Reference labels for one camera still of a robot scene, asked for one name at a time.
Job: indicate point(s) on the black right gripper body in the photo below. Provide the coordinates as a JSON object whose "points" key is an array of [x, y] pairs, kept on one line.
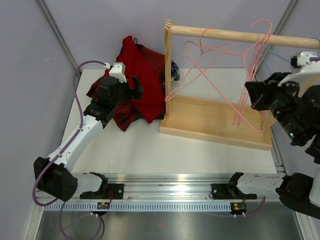
{"points": [[277, 99]]}

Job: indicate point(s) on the navy white plaid skirt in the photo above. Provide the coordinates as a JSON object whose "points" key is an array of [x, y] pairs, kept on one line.
{"points": [[175, 75]]}

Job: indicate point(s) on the plain red skirt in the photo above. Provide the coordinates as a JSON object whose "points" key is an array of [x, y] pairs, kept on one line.
{"points": [[148, 66]]}

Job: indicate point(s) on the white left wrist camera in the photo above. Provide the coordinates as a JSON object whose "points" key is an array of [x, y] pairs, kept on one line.
{"points": [[117, 70]]}

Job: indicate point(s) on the aluminium mounting rail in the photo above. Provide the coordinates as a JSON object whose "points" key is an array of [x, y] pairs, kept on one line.
{"points": [[162, 193]]}

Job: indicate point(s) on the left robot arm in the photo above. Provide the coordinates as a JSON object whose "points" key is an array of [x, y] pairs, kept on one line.
{"points": [[53, 175]]}

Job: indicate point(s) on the red black plaid skirt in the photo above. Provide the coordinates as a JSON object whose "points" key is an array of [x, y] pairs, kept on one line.
{"points": [[125, 114]]}

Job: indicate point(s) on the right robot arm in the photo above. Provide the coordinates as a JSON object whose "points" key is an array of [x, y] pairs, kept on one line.
{"points": [[299, 117]]}

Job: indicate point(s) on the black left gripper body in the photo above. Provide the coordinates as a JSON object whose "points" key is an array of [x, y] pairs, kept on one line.
{"points": [[124, 93]]}

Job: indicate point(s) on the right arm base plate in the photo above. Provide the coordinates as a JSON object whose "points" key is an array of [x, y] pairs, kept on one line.
{"points": [[219, 191]]}

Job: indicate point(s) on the wooden clothes rack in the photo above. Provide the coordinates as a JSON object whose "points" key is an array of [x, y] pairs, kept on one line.
{"points": [[204, 107]]}

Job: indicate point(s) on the red polka dot skirt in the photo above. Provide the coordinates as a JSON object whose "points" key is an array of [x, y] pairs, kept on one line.
{"points": [[146, 65]]}

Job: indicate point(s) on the light blue wire hanger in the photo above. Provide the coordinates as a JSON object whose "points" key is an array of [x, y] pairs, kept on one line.
{"points": [[278, 59]]}

